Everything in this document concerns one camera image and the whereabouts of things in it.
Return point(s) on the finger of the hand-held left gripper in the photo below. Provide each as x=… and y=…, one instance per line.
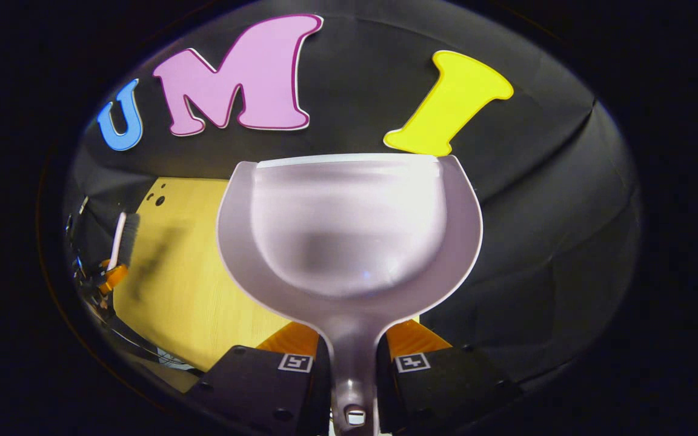
x=114, y=277

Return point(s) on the wooden desktop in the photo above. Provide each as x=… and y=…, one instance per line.
x=167, y=290

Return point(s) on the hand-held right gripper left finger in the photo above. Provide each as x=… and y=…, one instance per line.
x=246, y=381

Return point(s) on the pale pink dustpan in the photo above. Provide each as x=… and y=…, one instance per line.
x=349, y=242

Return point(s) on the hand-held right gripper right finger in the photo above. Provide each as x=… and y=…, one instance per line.
x=446, y=384

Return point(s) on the black backdrop cloth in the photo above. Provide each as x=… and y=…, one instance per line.
x=537, y=212

